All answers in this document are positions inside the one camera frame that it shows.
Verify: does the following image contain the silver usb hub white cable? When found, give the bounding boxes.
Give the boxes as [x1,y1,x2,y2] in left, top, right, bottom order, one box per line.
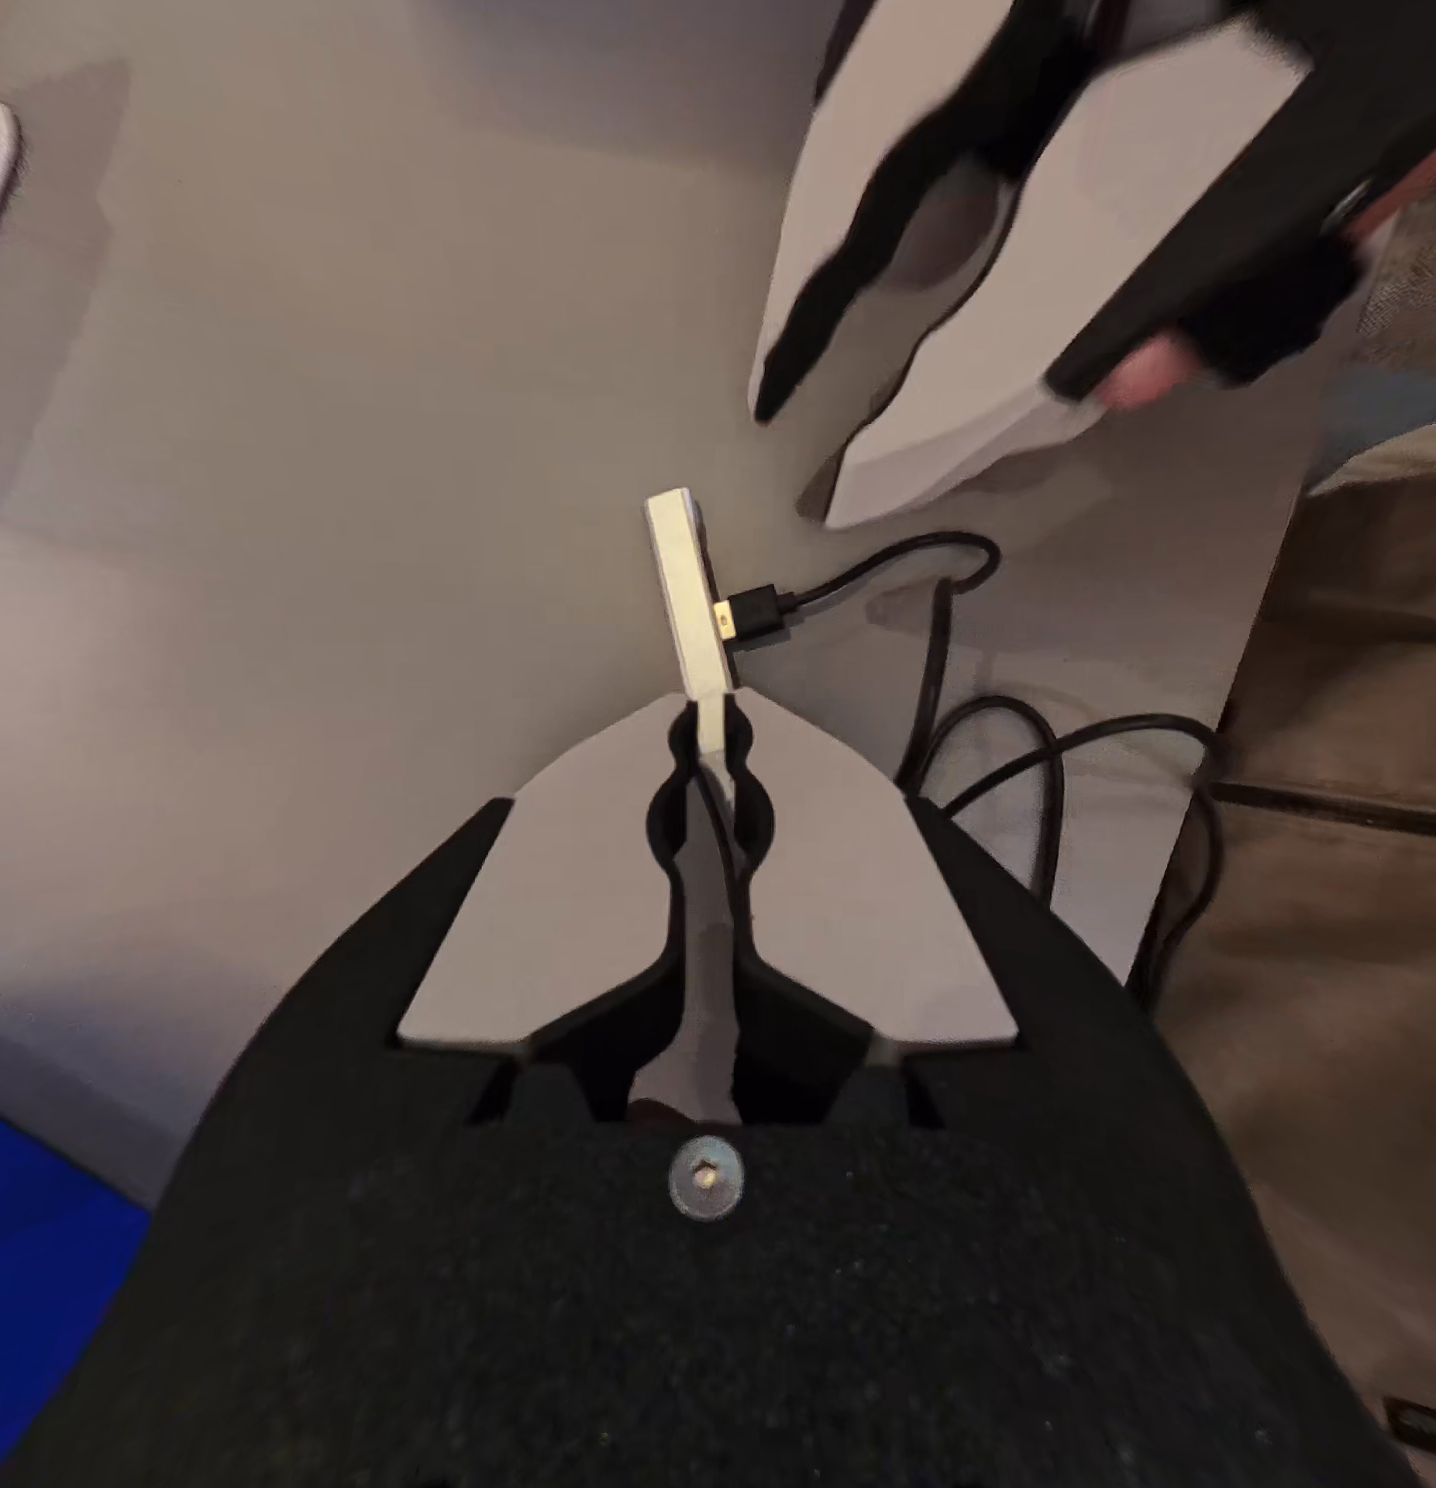
[645,488,748,821]

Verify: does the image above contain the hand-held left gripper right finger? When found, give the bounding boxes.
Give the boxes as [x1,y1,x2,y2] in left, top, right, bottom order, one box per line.
[732,686,1021,1122]

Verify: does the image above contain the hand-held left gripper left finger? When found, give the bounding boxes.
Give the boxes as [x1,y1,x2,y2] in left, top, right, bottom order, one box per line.
[397,693,688,1122]

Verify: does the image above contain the person's blue trousers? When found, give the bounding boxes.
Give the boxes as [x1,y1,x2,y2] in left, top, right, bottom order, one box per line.
[1317,361,1436,467]

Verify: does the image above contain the black usb cable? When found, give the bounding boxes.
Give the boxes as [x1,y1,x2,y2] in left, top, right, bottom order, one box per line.
[715,529,1230,1008]

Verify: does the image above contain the blue plastic bin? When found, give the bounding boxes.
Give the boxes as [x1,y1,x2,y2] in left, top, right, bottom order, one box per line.
[0,1098,149,1478]

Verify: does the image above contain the person's right hand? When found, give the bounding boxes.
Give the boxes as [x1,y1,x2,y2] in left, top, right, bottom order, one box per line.
[1100,125,1436,412]

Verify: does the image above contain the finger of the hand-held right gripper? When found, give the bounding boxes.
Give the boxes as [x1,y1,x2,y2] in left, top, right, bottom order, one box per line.
[751,0,1091,426]
[823,17,1312,532]

